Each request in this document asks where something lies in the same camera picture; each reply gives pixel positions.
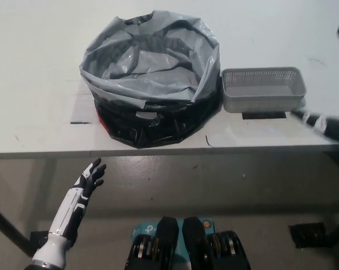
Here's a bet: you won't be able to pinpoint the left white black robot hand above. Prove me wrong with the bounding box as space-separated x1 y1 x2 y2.
47 157 107 243

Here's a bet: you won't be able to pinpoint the bin with grey bag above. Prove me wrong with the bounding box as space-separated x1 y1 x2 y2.
79 10 222 149

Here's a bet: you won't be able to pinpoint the small grey perforated basket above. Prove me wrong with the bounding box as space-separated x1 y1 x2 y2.
221 66 308 114

